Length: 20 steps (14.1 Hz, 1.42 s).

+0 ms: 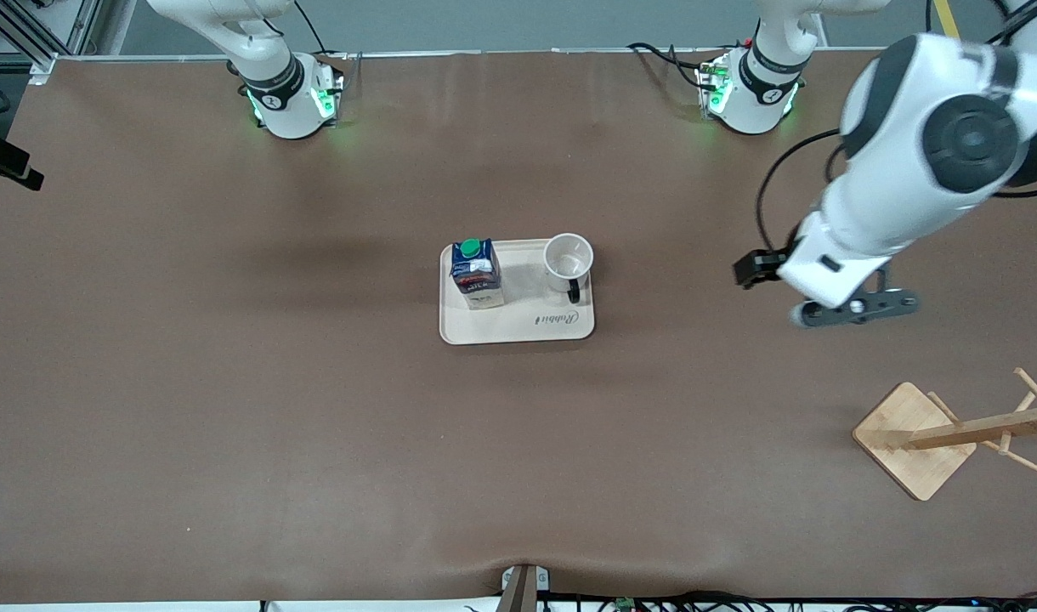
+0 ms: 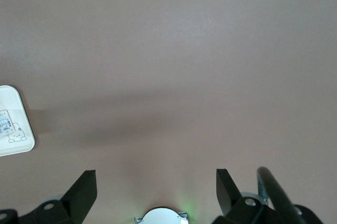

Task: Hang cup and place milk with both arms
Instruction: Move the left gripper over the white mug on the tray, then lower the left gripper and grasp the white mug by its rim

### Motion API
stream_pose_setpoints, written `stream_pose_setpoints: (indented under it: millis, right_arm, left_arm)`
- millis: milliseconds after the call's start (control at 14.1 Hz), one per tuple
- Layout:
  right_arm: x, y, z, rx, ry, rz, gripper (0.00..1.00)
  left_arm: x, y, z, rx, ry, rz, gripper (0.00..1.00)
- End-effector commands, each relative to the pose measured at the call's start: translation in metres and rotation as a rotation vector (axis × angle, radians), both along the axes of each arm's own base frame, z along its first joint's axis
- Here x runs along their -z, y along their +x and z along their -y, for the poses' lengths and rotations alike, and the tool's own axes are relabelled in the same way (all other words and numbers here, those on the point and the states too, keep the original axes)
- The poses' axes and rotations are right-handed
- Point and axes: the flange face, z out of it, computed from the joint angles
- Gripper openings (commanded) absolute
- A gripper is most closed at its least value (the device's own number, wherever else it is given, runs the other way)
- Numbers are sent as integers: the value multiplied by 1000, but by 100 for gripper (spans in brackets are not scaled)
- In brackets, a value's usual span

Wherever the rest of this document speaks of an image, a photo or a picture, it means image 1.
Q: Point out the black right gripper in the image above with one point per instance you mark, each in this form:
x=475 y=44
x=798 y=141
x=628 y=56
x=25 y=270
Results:
x=0 y=156

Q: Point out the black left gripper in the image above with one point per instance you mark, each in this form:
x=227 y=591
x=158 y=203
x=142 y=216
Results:
x=765 y=264

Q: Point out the blue milk carton green cap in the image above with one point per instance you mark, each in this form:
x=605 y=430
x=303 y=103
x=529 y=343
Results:
x=478 y=276

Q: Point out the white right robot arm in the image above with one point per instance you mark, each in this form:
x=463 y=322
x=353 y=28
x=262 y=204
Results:
x=276 y=93

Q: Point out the wooden cup rack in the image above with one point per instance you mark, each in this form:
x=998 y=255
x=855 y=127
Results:
x=909 y=442

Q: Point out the cream plastic tray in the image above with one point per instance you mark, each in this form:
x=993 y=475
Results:
x=527 y=323

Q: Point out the aluminium frame profile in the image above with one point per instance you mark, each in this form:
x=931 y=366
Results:
x=34 y=34

